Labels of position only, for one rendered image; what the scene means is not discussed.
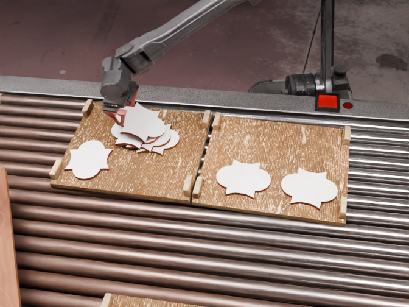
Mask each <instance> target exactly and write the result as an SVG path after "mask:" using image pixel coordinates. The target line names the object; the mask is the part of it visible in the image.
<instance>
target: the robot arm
mask: <svg viewBox="0 0 409 307"><path fill-rule="evenodd" d="M245 1H250V3H251V4H252V5H256V4H258V3H259V2H261V1H263V0H200V1H198V2H197V3H195V4H194V5H192V6H191V7H189V8H188V9H187V10H185V11H184V12H182V13H180V14H179V15H178V16H176V17H174V18H173V19H172V20H170V21H169V22H167V23H165V24H164V25H162V26H161V27H159V28H157V29H155V30H153V31H151V32H147V33H145V34H144V35H142V36H141V37H137V38H135V39H134V40H132V41H131V42H129V43H127V44H125V45H123V46H122V47H120V48H118V49H116V56H113V55H112V56H111V57H107V58H106V59H104V60H103V62H102V67H103V71H104V74H103V76H102V84H101V89H100V93H101V95H102V97H104V99H103V104H104V106H103V108H102V110H103V112H104V113H105V114H106V115H107V116H109V117H110V118H111V119H112V120H113V121H114V122H115V123H116V124H117V125H118V126H123V124H124V121H125V116H126V113H127V110H124V109H120V108H124V107H125V106H124V105H125V104H126V105H127V106H128V107H133V106H134V103H135V100H136V96H137V94H138V91H139V85H137V84H136V82H135V81H130V80H131V76H133V77H134V76H137V75H142V74H143V73H145V72H147V71H148V70H149V69H150V67H152V66H153V65H155V61H157V60H158V59H159V58H161V57H162V56H163V55H164V54H165V53H166V52H167V51H168V50H169V49H170V48H171V47H173V46H174V45H176V44H177V43H179V42H180V41H182V40H183V39H185V38H186V37H188V36H190V35H191V34H193V33H194V32H196V31H197V30H198V29H200V28H202V27H203V26H205V25H207V24H208V23H210V22H211V21H212V20H214V19H216V18H217V17H219V16H220V15H222V14H223V13H225V12H226V11H228V10H229V9H231V8H233V7H234V6H236V5H238V4H240V3H242V2H245ZM129 102H131V103H129ZM112 105H117V107H115V106H112ZM114 114H117V115H118V116H120V117H121V121H120V122H119V121H118V120H117V118H116V117H115V115H114Z"/></svg>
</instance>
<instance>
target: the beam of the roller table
mask: <svg viewBox="0 0 409 307"><path fill-rule="evenodd" d="M101 84H102V83H101V82H87V81H78V80H60V79H42V78H33V77H15V76H0V93H5V94H11V95H20V96H36V97H52V98H61V99H77V100H86V101H87V100H88V99H92V100H93V101H103V99H104V97H102V95H101V93H100V89H101ZM345 102H350V103H351V104H352V105H353V107H352V108H351V109H346V108H344V107H343V104H344V103H345ZM136 103H138V104H143V105H159V106H168V107H184V108H200V109H210V110H226V111H242V112H250V113H267V114H276V115H292V116H308V117H317V118H333V119H349V120H358V121H374V122H390V123H399V124H409V103H400V102H382V101H364V100H355V99H340V112H339V113H333V112H324V111H315V97H310V96H293V95H283V94H265V93H248V92H238V91H221V90H204V89H194V88H176V87H167V86H149V85H139V91H138V94H137V96H136V100H135V104H136Z"/></svg>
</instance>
